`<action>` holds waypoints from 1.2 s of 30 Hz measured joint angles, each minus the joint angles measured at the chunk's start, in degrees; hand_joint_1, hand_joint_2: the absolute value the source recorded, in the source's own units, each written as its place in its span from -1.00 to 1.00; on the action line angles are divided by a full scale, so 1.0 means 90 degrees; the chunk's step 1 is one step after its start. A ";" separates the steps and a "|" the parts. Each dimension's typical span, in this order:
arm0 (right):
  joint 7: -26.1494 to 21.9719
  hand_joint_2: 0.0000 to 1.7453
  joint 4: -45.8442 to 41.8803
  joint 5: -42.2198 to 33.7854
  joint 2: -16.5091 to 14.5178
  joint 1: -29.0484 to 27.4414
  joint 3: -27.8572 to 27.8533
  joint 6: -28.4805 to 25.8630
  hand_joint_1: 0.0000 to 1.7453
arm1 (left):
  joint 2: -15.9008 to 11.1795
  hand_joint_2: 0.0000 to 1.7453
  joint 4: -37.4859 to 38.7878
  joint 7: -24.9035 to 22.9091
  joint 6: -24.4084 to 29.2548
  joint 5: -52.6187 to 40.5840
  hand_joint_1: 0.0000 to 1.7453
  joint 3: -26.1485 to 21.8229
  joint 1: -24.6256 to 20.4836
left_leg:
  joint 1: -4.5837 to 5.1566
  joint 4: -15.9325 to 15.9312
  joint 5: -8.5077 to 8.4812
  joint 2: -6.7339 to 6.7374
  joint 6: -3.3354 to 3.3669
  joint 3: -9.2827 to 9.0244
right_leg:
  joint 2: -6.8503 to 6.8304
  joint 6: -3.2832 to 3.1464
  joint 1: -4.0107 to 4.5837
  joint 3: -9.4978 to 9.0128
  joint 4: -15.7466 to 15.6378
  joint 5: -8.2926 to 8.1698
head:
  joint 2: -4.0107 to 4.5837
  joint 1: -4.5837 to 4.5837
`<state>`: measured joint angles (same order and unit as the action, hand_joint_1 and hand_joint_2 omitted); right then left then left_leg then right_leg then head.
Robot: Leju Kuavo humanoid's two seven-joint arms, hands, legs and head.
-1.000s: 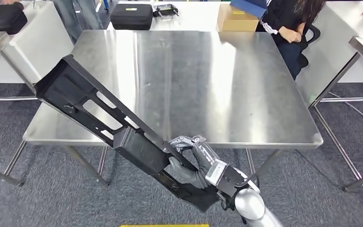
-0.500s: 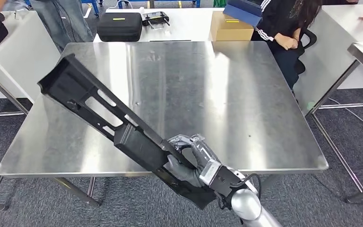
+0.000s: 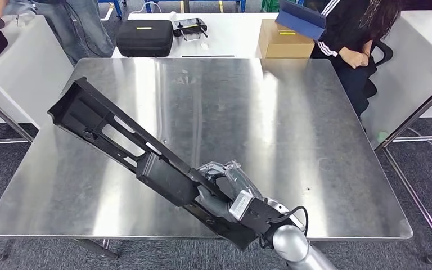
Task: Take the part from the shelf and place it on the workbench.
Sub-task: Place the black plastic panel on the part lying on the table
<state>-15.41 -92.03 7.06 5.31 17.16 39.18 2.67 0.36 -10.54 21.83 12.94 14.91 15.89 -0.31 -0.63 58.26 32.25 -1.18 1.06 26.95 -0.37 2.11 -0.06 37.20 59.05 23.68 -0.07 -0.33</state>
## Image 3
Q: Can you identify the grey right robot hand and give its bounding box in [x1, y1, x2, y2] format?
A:
[195, 160, 265, 224]

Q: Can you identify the long black plastic part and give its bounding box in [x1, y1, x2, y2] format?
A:
[47, 76, 258, 251]

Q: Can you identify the stainless steel workbench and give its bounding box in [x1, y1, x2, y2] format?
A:
[0, 57, 414, 262]

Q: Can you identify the white table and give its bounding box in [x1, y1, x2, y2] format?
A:
[111, 13, 314, 59]

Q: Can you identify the cardboard box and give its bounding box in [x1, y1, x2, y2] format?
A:
[258, 19, 316, 59]

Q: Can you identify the black remote controller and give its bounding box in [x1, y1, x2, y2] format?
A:
[173, 17, 209, 40]

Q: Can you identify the black carrying case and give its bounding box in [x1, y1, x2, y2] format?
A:
[116, 19, 174, 58]

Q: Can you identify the blue tablet case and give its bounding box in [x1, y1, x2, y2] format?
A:
[274, 0, 327, 41]

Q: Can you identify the green object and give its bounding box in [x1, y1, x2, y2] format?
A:
[260, 0, 280, 13]

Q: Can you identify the seated person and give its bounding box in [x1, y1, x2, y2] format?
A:
[310, 0, 405, 118]

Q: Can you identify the black office chair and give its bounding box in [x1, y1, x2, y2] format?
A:
[363, 40, 394, 100]

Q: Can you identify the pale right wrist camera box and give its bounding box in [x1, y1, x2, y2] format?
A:
[229, 190, 254, 222]

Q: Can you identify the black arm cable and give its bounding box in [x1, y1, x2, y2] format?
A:
[259, 206, 309, 250]

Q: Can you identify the steel table frame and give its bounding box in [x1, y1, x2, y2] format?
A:
[0, 89, 34, 146]

